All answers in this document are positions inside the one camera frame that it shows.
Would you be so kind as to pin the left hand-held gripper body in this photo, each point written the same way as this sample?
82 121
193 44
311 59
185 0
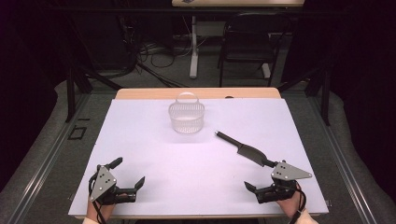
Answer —
102 183

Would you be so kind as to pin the white-legged wooden desk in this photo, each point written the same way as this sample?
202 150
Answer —
194 46

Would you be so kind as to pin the aluminium floor rail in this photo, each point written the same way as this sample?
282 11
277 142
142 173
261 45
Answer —
342 161
46 161

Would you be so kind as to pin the black metal frame stand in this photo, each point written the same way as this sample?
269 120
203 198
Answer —
71 93
325 96

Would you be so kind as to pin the white table mat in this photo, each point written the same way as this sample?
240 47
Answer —
186 174

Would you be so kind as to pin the white plastic basket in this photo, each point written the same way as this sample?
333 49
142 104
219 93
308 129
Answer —
186 119

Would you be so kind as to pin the person's right hand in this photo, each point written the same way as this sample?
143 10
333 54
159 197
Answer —
292 206

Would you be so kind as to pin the black chair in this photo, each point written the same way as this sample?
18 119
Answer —
249 43

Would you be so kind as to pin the wooden table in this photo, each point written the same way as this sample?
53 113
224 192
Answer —
140 93

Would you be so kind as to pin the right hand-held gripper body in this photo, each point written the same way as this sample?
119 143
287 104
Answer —
288 172

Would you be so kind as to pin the black horizontal frame bar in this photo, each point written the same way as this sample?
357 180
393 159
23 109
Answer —
124 10

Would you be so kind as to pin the person's left hand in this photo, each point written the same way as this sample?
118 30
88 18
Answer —
99 211

